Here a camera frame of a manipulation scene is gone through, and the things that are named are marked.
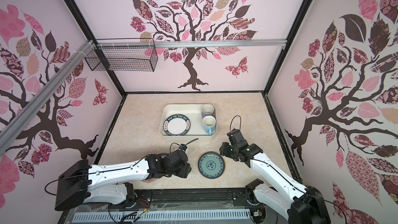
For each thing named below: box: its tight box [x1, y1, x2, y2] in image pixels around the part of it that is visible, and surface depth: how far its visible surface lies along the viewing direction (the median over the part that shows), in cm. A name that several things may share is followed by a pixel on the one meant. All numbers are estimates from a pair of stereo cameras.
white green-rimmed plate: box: [163, 114, 191, 136], surface depth 102 cm
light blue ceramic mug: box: [202, 115, 217, 136], surface depth 94 cm
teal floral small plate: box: [197, 151, 226, 179], surface depth 85 cm
